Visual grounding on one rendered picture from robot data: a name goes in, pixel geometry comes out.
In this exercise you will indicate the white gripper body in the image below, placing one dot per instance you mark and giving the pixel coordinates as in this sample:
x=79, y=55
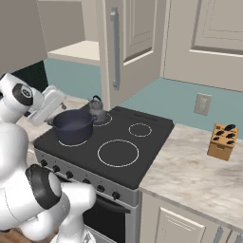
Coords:
x=47, y=106

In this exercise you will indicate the beige open wall cabinet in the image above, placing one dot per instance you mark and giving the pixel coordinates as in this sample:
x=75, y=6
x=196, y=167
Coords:
x=72, y=34

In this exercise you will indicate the beige open cabinet door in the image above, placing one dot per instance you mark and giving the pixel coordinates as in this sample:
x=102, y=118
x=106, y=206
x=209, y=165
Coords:
x=139, y=47

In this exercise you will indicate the black oven door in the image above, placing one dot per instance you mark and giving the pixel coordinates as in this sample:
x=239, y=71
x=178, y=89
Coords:
x=109, y=221

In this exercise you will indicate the grey kettle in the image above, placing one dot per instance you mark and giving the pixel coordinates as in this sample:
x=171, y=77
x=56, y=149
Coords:
x=96, y=110

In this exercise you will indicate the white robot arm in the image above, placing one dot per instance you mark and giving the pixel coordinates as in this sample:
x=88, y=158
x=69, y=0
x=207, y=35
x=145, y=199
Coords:
x=15, y=190

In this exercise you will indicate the beige closed cabinet door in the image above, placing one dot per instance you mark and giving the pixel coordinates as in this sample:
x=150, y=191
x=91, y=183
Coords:
x=209, y=41

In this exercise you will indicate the dark blue pot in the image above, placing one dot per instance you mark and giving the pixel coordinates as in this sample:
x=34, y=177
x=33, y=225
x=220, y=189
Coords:
x=73, y=128

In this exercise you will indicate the black stove with oven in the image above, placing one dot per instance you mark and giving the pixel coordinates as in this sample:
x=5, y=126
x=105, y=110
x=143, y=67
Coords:
x=126, y=152

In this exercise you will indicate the wooden knife block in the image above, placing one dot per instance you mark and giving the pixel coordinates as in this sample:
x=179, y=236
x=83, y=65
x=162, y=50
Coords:
x=221, y=144

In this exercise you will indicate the beige wall outlet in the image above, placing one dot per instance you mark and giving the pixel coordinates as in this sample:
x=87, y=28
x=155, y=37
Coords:
x=202, y=104

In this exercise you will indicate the beige base cabinet door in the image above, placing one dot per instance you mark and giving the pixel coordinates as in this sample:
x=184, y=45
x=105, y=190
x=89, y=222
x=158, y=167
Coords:
x=178, y=228

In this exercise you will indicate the black stove knob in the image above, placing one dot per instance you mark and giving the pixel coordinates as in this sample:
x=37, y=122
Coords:
x=56, y=168
x=116, y=195
x=100, y=188
x=86, y=181
x=43, y=163
x=69, y=174

